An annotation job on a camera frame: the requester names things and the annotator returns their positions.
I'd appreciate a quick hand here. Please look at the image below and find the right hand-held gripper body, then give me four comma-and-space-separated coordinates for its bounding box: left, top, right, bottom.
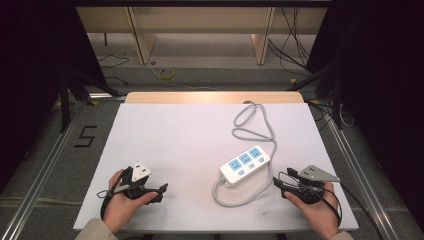
287, 164, 341, 205

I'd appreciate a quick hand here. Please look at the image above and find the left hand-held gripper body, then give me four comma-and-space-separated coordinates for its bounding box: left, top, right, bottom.
120, 160, 158, 201

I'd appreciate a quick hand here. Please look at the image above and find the white power strip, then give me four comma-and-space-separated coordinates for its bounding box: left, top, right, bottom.
218, 145, 271, 188

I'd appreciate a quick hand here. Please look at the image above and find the grey power strip cable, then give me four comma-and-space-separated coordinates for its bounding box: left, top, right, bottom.
212, 102, 279, 208

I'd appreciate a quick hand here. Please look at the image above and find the person's left hand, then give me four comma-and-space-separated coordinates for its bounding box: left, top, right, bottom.
103, 168, 160, 235

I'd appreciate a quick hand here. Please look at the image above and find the person's right hand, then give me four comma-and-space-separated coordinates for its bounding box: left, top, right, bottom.
283, 181, 342, 232

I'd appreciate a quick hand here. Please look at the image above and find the black metal stand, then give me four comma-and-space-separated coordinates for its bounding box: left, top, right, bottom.
57, 68, 122, 134
285, 61, 345, 130

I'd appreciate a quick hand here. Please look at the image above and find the yellow tape roll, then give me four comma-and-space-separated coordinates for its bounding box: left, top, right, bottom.
158, 67, 175, 81

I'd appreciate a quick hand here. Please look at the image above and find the black curtain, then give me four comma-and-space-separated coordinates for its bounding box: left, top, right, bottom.
0, 0, 108, 194
305, 0, 424, 231

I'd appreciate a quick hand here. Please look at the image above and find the beige wooden desk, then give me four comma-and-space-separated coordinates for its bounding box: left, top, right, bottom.
75, 6, 328, 66

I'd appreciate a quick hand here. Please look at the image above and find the aluminium floor rail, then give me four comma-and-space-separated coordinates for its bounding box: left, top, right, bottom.
0, 99, 88, 240
323, 113, 403, 240

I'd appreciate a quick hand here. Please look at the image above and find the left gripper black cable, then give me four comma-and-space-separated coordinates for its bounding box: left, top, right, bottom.
96, 166, 134, 222

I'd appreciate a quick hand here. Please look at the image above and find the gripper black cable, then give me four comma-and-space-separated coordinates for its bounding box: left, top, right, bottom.
277, 171, 385, 240
96, 166, 134, 222

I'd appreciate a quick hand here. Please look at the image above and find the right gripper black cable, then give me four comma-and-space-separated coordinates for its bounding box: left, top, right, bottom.
277, 171, 385, 240

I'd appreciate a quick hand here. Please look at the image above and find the thin black floor cable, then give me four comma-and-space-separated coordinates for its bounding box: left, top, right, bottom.
96, 53, 131, 86

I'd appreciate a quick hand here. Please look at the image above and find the bundle of black floor cables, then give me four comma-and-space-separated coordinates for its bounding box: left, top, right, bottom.
267, 6, 312, 76

